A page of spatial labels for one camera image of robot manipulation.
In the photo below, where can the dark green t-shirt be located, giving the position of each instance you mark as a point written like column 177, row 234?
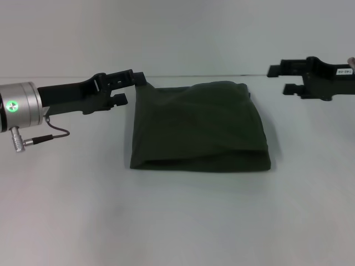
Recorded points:
column 199, row 124

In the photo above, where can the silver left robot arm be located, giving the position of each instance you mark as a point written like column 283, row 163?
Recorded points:
column 20, row 106

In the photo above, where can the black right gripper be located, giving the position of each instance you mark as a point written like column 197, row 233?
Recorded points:
column 330, row 80

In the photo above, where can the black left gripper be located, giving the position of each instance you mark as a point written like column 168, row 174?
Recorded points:
column 75, row 94

